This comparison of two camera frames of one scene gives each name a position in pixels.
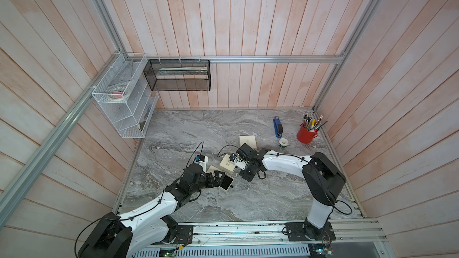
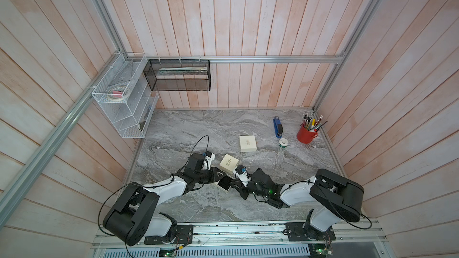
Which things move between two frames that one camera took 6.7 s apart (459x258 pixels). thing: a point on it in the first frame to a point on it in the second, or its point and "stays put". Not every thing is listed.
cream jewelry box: (226, 165) stays put
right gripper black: (247, 177) to (241, 189)
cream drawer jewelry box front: (226, 180) stays put
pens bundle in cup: (310, 123) stays put
